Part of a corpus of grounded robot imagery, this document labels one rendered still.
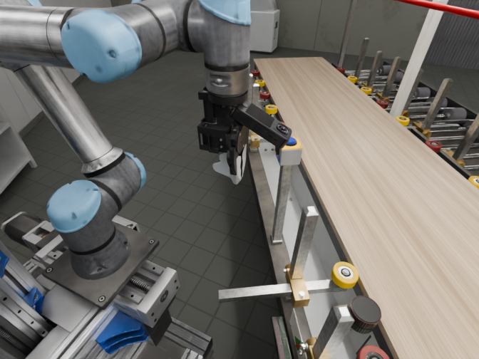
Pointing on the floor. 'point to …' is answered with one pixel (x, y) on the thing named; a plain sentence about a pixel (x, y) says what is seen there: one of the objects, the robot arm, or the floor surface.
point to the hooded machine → (264, 26)
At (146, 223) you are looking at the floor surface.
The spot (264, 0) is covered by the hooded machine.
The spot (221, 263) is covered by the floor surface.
